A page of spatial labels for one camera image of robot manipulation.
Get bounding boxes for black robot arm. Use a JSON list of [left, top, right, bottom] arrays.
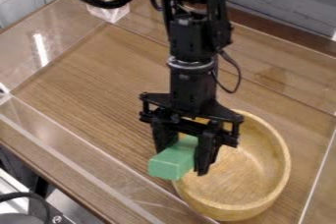
[[139, 0, 244, 176]]

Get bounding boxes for clear acrylic corner bracket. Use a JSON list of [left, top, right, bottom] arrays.
[[87, 4, 130, 24]]

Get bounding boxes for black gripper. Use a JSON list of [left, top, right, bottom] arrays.
[[139, 68, 244, 176]]

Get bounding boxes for clear acrylic tray wall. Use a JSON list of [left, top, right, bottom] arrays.
[[0, 95, 186, 224]]

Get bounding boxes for brown wooden bowl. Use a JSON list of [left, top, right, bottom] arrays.
[[174, 111, 292, 221]]

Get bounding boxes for green block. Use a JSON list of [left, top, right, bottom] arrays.
[[148, 136, 199, 181]]

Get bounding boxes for black cable lower left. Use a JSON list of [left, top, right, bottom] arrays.
[[0, 192, 51, 224]]

